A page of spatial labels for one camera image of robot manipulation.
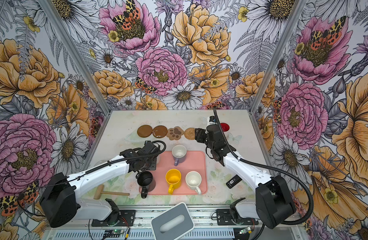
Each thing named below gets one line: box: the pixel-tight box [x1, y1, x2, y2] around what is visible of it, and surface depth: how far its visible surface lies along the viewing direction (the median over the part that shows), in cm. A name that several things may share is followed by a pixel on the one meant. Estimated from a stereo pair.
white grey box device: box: [151, 202, 195, 240], surface depth 71 cm
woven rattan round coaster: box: [184, 127, 196, 140], surface depth 111 cm
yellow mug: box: [165, 168, 182, 195], surface depth 81 cm
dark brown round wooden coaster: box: [152, 125, 168, 139], surface depth 111 cm
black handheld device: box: [226, 174, 243, 189], surface depth 85 cm
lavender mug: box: [172, 144, 187, 167], surface depth 90 cm
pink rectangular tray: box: [147, 151, 208, 195], surface depth 89 cm
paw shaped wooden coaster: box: [166, 126, 185, 141], surface depth 110 cm
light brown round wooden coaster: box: [137, 124, 153, 138], surface depth 111 cm
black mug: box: [137, 171, 156, 199], surface depth 81 cm
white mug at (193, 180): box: [185, 170, 202, 195], surface depth 81 cm
